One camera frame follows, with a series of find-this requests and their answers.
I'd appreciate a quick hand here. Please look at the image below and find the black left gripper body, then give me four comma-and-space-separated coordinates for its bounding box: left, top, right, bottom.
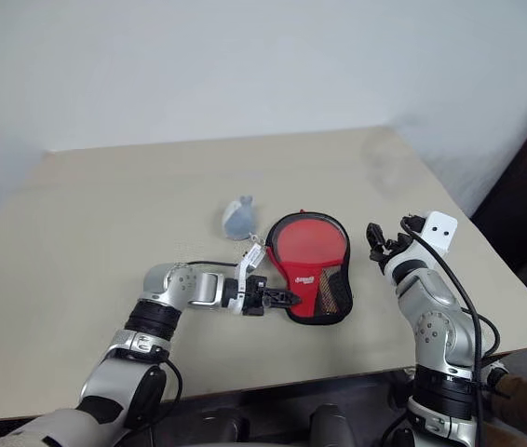
243, 275, 271, 318

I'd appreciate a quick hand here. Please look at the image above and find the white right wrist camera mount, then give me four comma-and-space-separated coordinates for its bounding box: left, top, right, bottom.
418, 210, 460, 256

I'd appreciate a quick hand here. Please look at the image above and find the black box with orange tape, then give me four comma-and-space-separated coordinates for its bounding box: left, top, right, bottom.
469, 101, 527, 291

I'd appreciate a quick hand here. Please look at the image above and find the red black paddle case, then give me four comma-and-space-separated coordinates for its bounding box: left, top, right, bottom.
264, 209, 356, 328

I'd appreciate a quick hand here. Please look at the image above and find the dark rounded shape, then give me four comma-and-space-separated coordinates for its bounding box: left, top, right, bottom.
310, 402, 358, 447
197, 408, 249, 447

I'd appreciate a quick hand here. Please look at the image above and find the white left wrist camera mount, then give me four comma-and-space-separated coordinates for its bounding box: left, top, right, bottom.
228, 244, 267, 315

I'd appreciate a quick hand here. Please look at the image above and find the small grey blue pouch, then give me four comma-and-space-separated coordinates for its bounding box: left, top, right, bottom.
222, 195, 265, 247

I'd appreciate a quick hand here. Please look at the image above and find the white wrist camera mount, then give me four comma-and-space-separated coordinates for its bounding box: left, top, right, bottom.
228, 244, 267, 315
418, 210, 460, 256

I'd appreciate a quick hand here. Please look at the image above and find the red table tennis paddle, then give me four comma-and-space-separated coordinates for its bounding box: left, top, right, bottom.
274, 217, 347, 314

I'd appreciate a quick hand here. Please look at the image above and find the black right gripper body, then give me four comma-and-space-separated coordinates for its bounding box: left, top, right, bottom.
381, 231, 417, 264

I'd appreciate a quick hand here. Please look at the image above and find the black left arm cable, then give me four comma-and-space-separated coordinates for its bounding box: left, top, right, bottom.
149, 259, 242, 423

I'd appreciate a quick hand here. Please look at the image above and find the brown object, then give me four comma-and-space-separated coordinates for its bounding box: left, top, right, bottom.
486, 370, 527, 447

